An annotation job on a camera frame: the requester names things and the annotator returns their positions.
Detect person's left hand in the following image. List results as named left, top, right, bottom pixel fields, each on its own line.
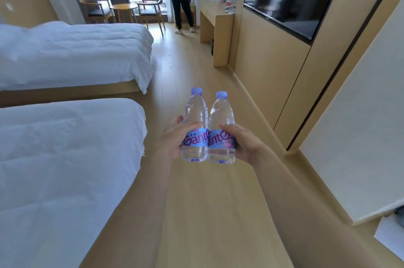
left=157, top=115, right=204, bottom=161

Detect person's right hand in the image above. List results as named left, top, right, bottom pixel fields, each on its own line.
left=219, top=123, right=272, bottom=166

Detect purple cap water bottle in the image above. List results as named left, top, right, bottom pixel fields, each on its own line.
left=181, top=87, right=210, bottom=163
left=208, top=91, right=237, bottom=164

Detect person's right forearm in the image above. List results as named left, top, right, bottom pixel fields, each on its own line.
left=252, top=151, right=379, bottom=268

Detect person's left forearm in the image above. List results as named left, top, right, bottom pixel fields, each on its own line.
left=79, top=154, right=173, bottom=268

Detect white bed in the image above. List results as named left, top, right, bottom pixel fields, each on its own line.
left=0, top=98, right=148, bottom=268
left=0, top=21, right=157, bottom=107

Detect wooden armchair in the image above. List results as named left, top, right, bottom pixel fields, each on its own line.
left=137, top=0, right=166, bottom=37
left=78, top=0, right=116, bottom=24

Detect round wooden side table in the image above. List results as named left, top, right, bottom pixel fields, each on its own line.
left=109, top=3, right=139, bottom=24

